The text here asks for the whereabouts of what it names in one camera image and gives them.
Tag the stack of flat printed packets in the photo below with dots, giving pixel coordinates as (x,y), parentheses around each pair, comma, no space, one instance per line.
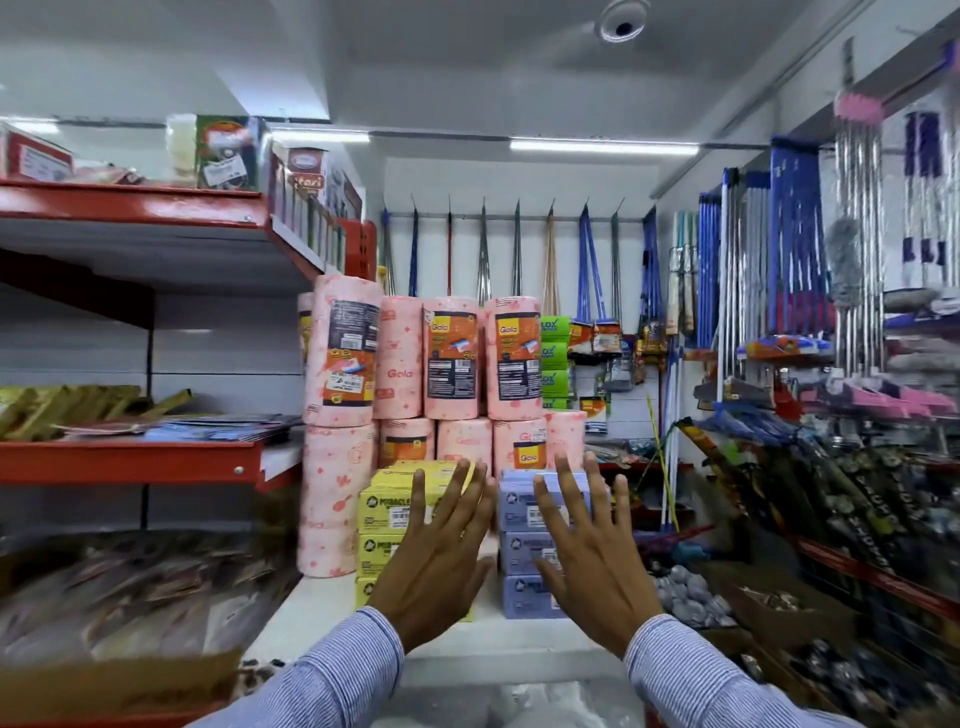
(217,429)

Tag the stack of pink cloth rolls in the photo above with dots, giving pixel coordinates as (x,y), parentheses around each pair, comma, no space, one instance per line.
(420,360)

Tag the row of pink brushes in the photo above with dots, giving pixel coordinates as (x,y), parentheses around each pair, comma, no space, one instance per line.
(885,397)

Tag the red metal shelf rack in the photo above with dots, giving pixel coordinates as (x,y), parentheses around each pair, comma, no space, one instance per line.
(127,206)

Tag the pile of yellow-green packets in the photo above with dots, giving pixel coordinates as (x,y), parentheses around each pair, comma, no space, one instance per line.
(67,409)

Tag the person's left hand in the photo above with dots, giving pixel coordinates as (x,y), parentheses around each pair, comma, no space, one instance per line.
(435,577)

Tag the person's right hand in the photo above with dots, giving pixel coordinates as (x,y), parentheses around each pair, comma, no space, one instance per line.
(600,577)

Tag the person's left forearm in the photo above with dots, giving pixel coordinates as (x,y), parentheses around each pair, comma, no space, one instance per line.
(322,675)

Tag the yellow sponge packet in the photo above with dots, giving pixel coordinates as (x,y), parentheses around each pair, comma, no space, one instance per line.
(364,591)
(386,506)
(376,553)

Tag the person's left little finger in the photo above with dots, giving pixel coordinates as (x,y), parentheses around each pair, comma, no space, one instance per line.
(417,499)

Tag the person's right thumb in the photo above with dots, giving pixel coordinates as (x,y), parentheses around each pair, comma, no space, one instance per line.
(547,576)

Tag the brown cardboard box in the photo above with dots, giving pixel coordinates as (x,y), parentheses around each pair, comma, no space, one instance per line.
(112,686)

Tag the pile of clear plastic packets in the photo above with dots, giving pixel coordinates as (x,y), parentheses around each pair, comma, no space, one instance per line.
(135,592)

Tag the lavender sponge packet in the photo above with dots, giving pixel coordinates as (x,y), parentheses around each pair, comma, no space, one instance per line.
(529,596)
(521,502)
(521,551)

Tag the white ceiling dome camera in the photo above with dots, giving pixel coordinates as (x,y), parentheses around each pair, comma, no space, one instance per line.
(622,19)

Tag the green packet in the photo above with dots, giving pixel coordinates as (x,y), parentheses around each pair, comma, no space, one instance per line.
(555,403)
(555,355)
(556,327)
(555,382)

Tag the green and white box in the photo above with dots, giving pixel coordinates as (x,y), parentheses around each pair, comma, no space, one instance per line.
(225,150)

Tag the person's right little finger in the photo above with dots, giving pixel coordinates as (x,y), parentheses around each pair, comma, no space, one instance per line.
(622,504)

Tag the thin yellow stick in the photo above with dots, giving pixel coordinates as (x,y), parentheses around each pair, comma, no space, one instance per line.
(661,465)

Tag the person's left middle finger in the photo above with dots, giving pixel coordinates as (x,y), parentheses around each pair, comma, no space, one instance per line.
(471,495)

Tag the person's left thumb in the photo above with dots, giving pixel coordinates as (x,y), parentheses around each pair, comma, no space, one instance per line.
(481,579)

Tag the person's right middle finger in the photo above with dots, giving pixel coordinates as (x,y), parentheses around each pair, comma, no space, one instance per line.
(571,491)

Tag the person's right forearm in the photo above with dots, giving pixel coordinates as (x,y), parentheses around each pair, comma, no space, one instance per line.
(705,682)

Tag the ceiling tube light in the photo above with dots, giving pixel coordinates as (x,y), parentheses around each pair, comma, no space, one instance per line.
(30,125)
(604,146)
(319,136)

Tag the red box with white label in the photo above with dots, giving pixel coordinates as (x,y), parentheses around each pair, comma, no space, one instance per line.
(34,157)

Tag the row of hanging brooms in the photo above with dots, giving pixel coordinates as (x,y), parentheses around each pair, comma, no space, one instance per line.
(517,262)

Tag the row of small boxes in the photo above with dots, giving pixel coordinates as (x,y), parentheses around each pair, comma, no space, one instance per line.
(307,202)

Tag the pile of dark wrapped brooms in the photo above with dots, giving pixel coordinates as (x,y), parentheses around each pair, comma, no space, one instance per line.
(825,487)

